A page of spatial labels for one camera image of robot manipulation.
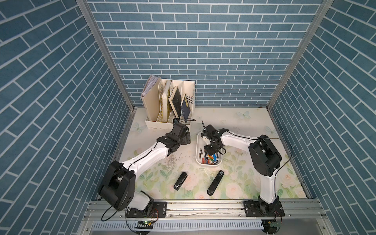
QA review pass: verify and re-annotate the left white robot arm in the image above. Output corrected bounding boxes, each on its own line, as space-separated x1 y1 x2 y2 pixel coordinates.
98 123 191 215

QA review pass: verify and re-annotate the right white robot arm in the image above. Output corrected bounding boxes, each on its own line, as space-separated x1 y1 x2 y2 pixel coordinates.
201 125 282 204

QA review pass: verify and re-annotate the white plastic storage box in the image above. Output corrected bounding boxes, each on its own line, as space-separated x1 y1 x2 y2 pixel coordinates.
195 132 223 167

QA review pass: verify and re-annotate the dark blue notebook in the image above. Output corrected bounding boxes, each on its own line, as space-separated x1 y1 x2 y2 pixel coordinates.
181 94 191 122

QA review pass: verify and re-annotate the beige desktop file organizer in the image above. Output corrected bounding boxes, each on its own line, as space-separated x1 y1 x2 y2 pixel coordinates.
141 75 196 131

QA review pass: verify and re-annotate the floral table mat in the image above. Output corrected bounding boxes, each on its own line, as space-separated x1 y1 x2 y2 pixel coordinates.
135 107 306 199

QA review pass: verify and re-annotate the long black stapler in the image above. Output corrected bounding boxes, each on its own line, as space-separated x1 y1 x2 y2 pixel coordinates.
207 170 224 196

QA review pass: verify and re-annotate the aluminium mounting rail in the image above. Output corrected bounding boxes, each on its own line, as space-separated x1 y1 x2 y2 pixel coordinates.
83 199 327 221

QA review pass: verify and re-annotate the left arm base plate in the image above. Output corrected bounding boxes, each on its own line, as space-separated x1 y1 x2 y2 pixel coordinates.
126 201 167 218

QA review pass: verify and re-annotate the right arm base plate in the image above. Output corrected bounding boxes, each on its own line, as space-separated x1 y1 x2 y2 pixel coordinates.
244 198 285 217

